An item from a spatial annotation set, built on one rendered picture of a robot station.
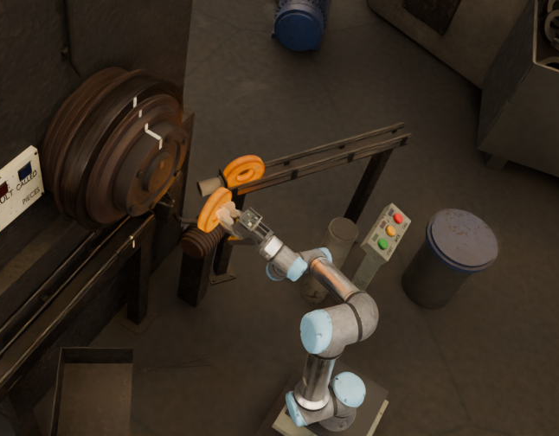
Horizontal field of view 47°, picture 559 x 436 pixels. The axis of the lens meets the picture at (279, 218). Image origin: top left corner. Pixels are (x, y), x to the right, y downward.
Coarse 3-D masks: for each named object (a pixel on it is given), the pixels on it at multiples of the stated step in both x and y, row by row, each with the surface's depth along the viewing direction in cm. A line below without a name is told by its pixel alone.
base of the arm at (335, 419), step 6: (354, 414) 225; (324, 420) 224; (330, 420) 223; (336, 420) 222; (342, 420) 222; (348, 420) 223; (324, 426) 226; (330, 426) 224; (336, 426) 224; (342, 426) 226; (348, 426) 227
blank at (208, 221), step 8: (216, 192) 204; (224, 192) 205; (208, 200) 202; (216, 200) 202; (224, 200) 208; (208, 208) 202; (216, 208) 205; (200, 216) 203; (208, 216) 202; (216, 216) 212; (200, 224) 205; (208, 224) 205; (216, 224) 215; (208, 232) 210
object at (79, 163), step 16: (128, 80) 165; (144, 80) 167; (160, 80) 169; (112, 96) 160; (128, 96) 161; (144, 96) 164; (176, 96) 181; (96, 112) 158; (112, 112) 158; (128, 112) 161; (80, 128) 157; (96, 128) 157; (112, 128) 158; (80, 144) 157; (96, 144) 155; (80, 160) 157; (64, 176) 161; (80, 176) 157; (64, 192) 163; (80, 192) 161; (64, 208) 171; (80, 208) 166; (80, 224) 171; (96, 224) 180
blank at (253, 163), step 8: (240, 160) 230; (248, 160) 230; (256, 160) 232; (232, 168) 230; (240, 168) 230; (248, 168) 233; (256, 168) 235; (264, 168) 237; (232, 176) 233; (240, 176) 239; (248, 176) 239; (256, 176) 240; (232, 184) 237
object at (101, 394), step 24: (72, 360) 191; (96, 360) 192; (120, 360) 194; (72, 384) 190; (96, 384) 191; (120, 384) 192; (72, 408) 186; (96, 408) 188; (120, 408) 189; (72, 432) 183; (96, 432) 184; (120, 432) 186
